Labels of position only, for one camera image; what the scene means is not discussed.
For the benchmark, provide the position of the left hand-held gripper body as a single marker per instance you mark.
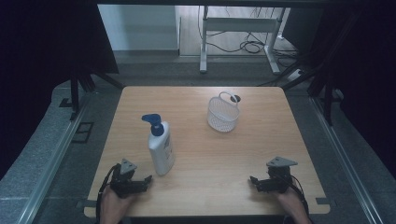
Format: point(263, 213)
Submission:
point(123, 182)

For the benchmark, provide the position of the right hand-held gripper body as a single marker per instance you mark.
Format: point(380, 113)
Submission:
point(278, 180)

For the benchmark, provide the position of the white pump bottle blue cap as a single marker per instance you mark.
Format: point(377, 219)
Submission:
point(161, 149)

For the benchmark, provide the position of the white mesh basket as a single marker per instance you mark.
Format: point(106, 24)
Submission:
point(223, 115)

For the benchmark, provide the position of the person's left hand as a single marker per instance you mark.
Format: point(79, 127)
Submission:
point(113, 203)

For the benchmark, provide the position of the person's right hand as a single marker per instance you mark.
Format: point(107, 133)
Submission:
point(294, 202)

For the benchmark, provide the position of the small black round disc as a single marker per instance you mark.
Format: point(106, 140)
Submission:
point(235, 99)

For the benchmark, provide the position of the black metal stand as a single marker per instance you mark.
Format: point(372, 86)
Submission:
point(327, 102)
point(74, 93)

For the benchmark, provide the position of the black floor plate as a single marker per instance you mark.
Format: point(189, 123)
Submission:
point(65, 103)

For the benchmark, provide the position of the white power strip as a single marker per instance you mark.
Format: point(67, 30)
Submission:
point(294, 75)

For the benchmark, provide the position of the black curtain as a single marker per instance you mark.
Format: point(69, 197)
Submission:
point(367, 77)
point(46, 62)

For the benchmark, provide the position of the black square floor frame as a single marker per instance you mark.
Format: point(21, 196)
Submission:
point(74, 137)

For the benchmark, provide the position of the aluminium floor rail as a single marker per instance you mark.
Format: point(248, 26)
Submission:
point(345, 161)
point(53, 168)

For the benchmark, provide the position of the white metal desk frame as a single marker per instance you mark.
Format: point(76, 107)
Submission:
point(239, 25)

